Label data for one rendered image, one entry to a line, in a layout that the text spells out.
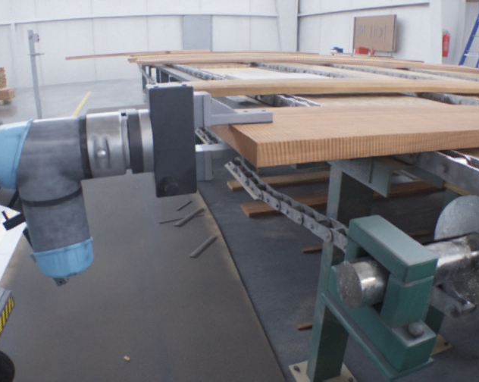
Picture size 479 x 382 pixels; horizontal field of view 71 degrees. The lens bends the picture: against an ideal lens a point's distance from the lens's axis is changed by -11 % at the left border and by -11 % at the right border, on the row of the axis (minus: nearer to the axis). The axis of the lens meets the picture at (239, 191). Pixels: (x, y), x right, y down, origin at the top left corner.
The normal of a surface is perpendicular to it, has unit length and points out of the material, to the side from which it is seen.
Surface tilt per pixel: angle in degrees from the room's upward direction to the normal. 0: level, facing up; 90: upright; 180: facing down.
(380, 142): 90
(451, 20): 90
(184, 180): 90
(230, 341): 0
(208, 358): 0
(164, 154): 90
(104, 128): 48
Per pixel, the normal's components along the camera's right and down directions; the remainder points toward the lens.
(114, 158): 0.30, 0.51
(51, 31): 0.29, 0.29
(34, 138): 0.26, -0.22
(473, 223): -0.95, 0.11
